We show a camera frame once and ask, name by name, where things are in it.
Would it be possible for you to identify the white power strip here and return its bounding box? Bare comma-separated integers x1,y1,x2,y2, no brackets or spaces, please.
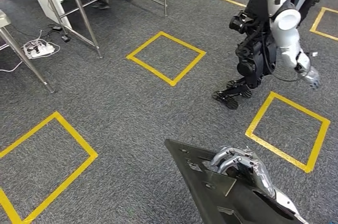
23,42,55,59

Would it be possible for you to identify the stainless steel workbench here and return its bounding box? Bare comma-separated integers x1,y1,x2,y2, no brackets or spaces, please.
29,0,131,59
0,8,54,94

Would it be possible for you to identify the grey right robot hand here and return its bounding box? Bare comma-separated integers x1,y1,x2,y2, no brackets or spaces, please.
210,145,301,217

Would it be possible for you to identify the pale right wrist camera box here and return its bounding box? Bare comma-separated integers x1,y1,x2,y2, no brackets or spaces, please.
295,212,310,224

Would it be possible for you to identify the black plastic panel with cutouts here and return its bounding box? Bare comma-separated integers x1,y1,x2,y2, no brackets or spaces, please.
164,138,309,224

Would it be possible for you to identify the white power cable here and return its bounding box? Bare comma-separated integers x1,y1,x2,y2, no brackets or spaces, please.
0,30,61,73

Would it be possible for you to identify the bystander robot grey hand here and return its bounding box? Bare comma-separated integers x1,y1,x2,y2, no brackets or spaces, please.
301,66,321,90

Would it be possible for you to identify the white and black humanoid robot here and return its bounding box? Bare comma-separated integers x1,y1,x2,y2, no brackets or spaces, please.
213,0,338,111

